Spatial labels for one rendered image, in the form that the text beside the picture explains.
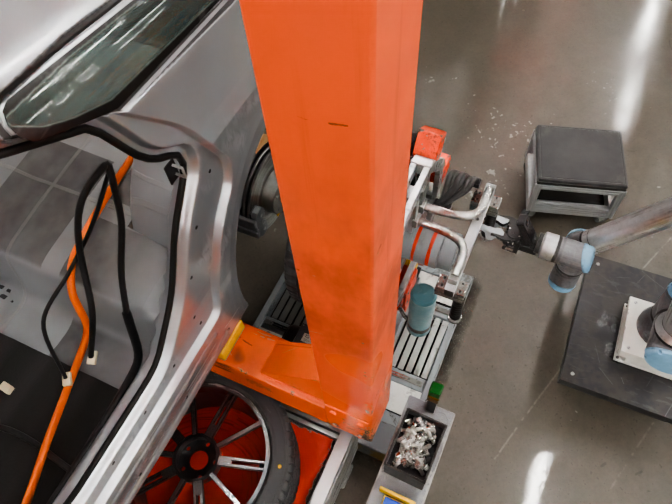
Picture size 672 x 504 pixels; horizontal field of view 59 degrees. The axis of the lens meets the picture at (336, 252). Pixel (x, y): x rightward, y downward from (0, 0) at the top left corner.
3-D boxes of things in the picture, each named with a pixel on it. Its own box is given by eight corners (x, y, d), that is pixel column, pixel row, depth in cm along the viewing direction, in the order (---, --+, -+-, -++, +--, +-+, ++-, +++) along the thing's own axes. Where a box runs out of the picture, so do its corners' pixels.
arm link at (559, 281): (579, 275, 211) (590, 255, 201) (569, 300, 205) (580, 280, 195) (553, 265, 214) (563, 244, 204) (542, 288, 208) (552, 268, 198)
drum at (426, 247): (402, 228, 207) (404, 204, 195) (461, 248, 202) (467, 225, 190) (387, 260, 201) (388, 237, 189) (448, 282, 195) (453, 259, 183)
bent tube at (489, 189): (436, 172, 194) (439, 150, 185) (494, 190, 189) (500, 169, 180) (417, 213, 186) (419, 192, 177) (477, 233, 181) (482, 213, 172)
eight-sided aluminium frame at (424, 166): (419, 218, 233) (431, 118, 187) (435, 223, 232) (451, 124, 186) (365, 336, 208) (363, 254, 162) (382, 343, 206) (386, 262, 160)
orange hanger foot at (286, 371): (218, 325, 220) (194, 279, 190) (348, 380, 206) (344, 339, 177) (194, 365, 212) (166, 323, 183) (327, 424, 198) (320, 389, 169)
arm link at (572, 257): (585, 280, 195) (595, 263, 187) (547, 268, 198) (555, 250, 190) (590, 259, 200) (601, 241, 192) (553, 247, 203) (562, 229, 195)
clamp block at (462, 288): (438, 280, 182) (440, 271, 177) (467, 290, 180) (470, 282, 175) (433, 294, 180) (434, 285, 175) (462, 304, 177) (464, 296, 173)
